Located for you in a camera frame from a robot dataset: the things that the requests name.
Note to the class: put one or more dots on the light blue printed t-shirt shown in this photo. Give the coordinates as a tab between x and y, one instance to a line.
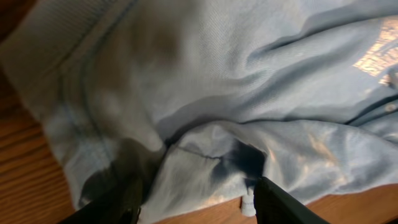
199	99

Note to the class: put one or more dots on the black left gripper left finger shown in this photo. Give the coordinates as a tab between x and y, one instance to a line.
121	205

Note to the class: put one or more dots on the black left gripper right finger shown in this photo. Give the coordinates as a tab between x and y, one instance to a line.
275	206

